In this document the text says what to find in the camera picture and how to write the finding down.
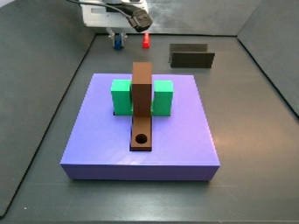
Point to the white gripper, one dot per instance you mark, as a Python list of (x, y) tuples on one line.
[(99, 16)]

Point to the blue peg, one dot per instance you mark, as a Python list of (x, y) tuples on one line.
[(119, 41)]

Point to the black angle fixture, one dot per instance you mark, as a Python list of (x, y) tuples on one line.
[(190, 56)]

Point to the red peg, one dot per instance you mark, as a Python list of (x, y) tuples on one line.
[(146, 41)]

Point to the green block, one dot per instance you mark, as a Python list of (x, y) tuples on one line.
[(121, 98)]

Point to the purple base block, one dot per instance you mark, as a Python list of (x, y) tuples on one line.
[(183, 153)]

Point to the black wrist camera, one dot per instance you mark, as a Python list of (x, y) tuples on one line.
[(140, 20)]

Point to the brown L-shaped bracket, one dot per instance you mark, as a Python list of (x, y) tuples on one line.
[(141, 103)]

